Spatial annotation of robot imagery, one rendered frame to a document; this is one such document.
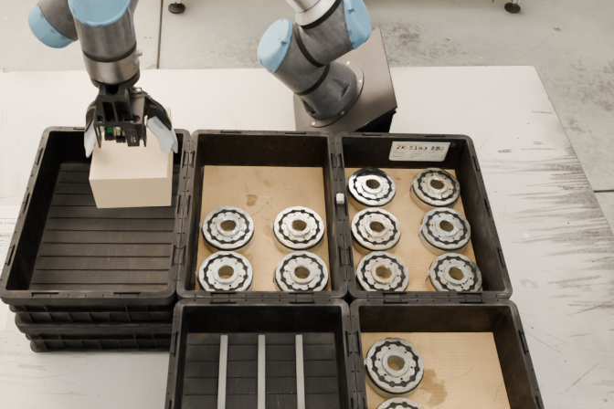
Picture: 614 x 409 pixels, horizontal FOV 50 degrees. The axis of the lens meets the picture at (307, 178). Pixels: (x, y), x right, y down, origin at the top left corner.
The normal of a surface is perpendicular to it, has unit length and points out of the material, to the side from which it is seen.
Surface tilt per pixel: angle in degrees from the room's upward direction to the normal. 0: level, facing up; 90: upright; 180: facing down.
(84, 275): 0
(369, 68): 43
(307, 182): 0
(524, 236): 0
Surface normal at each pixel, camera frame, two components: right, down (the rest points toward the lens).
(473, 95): 0.07, -0.63
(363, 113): -0.63, -0.45
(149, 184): 0.10, 0.77
